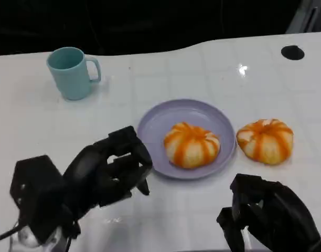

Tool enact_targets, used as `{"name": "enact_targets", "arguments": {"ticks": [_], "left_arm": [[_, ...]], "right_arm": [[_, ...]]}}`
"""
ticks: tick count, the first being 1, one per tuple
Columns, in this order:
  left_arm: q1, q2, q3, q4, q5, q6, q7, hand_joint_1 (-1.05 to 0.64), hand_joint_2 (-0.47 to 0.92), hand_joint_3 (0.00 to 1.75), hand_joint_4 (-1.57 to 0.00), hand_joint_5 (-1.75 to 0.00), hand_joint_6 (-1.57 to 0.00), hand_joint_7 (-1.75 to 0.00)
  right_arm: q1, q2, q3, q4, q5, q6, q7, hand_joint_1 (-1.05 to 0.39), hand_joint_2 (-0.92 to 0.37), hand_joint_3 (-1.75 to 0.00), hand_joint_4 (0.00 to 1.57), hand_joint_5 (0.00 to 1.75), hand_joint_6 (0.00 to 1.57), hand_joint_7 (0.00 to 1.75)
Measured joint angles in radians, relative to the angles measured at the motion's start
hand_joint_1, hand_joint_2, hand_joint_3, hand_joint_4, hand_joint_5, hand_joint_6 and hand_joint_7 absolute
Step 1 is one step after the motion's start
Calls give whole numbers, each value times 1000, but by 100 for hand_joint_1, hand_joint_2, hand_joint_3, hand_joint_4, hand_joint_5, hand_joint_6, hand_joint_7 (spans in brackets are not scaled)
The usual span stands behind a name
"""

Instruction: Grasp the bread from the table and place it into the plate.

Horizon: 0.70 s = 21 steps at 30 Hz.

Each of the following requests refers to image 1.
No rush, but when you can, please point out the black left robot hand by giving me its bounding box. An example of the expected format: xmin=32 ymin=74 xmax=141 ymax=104
xmin=62 ymin=125 xmax=154 ymax=220

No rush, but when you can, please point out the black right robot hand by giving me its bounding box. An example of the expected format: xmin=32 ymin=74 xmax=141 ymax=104
xmin=216 ymin=173 xmax=321 ymax=252

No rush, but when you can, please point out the orange and white bread roll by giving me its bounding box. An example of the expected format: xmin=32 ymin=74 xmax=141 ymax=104
xmin=164 ymin=121 xmax=221 ymax=169
xmin=236 ymin=118 xmax=294 ymax=166

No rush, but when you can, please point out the lilac plate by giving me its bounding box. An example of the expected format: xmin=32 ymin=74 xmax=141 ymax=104
xmin=136 ymin=99 xmax=237 ymax=181

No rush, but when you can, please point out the pale green mug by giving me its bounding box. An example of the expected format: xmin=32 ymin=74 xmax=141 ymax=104
xmin=46 ymin=46 xmax=102 ymax=101

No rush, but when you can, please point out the black table grommet hole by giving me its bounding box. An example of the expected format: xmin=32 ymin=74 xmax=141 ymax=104
xmin=281 ymin=45 xmax=305 ymax=61

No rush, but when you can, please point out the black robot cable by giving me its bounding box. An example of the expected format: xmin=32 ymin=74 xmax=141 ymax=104
xmin=0 ymin=224 xmax=22 ymax=246

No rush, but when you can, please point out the grey metal frame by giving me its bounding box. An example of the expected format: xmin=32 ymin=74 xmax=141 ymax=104
xmin=285 ymin=0 xmax=321 ymax=34

